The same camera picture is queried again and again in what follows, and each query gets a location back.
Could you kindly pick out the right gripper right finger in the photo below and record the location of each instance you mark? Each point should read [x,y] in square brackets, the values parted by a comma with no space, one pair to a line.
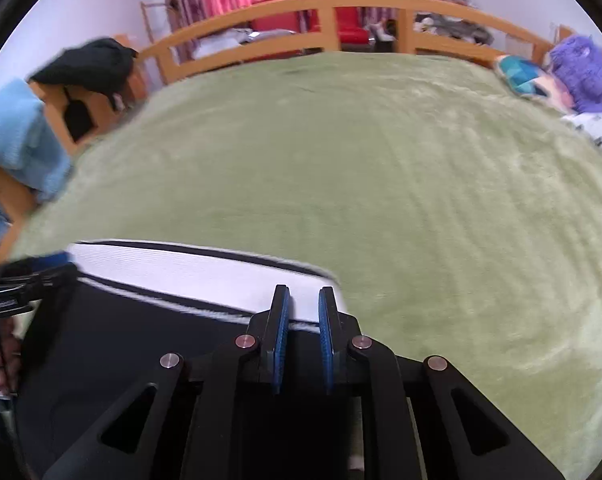
[329,336]

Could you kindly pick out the right red chair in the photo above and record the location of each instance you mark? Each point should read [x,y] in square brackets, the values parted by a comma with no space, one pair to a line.
[350,29]

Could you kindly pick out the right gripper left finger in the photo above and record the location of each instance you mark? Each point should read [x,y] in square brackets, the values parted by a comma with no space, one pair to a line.
[274,339]

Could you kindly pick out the light blue fleece garment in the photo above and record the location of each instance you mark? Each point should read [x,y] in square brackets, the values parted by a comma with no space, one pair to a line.
[34,166]

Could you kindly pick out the colourful geometric pillow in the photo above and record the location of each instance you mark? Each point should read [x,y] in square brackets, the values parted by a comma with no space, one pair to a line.
[530,81]

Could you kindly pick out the purple plush toy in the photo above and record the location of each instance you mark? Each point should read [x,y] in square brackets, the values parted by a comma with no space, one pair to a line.
[577,62]

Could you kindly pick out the black sweatpants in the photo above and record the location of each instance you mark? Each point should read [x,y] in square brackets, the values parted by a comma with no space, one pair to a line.
[131,302]

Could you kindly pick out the black garment on rail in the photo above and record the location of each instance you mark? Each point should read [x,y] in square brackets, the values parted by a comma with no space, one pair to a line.
[102,66]

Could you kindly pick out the green plush bed blanket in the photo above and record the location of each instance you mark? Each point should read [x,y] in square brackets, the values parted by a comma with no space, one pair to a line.
[458,218]

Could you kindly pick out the person's left hand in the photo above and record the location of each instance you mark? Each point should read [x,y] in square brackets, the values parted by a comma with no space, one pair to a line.
[9,355]

